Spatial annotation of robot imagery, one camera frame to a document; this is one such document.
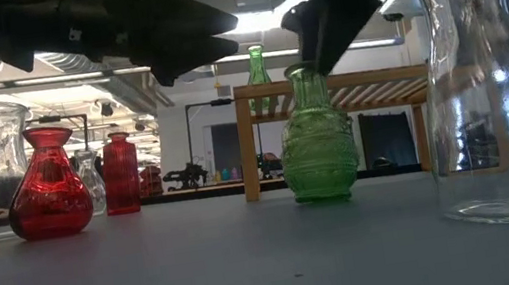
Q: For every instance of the background black robot arm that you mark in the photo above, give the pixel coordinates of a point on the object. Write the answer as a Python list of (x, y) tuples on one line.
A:
[(188, 175), (268, 165)]

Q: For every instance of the black ceiling camera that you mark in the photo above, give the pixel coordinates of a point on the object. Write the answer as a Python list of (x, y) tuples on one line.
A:
[(392, 17)]

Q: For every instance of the dark curtain panel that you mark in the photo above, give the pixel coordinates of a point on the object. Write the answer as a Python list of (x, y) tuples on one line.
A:
[(388, 138)]

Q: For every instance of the black metal stand frame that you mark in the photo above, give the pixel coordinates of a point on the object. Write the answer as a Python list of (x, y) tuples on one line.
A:
[(220, 101)]

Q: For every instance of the wooden slatted shelf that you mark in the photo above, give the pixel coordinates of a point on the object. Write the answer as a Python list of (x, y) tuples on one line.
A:
[(248, 153)]

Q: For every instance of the red crates stack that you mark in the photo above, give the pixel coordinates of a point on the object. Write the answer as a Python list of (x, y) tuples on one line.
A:
[(151, 178)]

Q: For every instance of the red cylindrical glass bottle vase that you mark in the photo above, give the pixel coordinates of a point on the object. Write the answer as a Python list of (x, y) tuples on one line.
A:
[(121, 177)]

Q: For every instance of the tall twisted green glass vase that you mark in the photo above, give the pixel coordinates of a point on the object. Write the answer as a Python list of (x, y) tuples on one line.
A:
[(257, 68)]

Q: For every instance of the small clear ribbed glass vase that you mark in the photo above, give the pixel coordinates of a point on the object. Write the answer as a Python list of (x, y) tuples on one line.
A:
[(94, 184)]

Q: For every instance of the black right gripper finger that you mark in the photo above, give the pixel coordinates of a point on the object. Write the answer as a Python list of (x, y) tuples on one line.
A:
[(342, 18), (303, 29)]

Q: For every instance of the green embossed glass vase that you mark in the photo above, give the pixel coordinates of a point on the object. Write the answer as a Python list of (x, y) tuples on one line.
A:
[(319, 153)]

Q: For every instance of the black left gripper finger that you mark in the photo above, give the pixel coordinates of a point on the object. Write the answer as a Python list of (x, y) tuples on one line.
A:
[(175, 18), (187, 61)]

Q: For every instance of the red bulbous glass vase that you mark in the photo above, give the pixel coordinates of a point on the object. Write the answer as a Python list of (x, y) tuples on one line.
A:
[(50, 193)]

